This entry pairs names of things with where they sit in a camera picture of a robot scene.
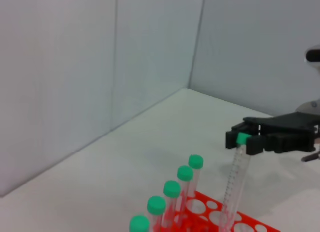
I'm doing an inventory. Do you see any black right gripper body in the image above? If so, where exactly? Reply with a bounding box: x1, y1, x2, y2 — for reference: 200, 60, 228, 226
243, 112, 320, 152

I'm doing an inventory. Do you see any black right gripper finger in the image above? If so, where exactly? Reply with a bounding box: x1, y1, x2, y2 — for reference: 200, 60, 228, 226
225, 122, 261, 150
246, 134, 270, 155

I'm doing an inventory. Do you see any clear test tube green cap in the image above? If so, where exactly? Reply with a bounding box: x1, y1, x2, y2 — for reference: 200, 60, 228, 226
174, 165, 195, 217
186, 154, 205, 207
146, 196, 167, 232
218, 132, 252, 232
129, 215, 151, 232
162, 180, 182, 227

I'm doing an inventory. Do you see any orange test tube rack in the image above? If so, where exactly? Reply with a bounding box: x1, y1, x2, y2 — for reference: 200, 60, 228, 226
152, 190, 282, 232

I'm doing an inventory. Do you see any dark cable plug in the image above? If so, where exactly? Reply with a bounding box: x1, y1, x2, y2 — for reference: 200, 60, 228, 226
301, 151, 320, 163

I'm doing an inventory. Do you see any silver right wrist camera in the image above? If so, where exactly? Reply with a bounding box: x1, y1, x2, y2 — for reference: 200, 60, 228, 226
303, 44, 320, 67

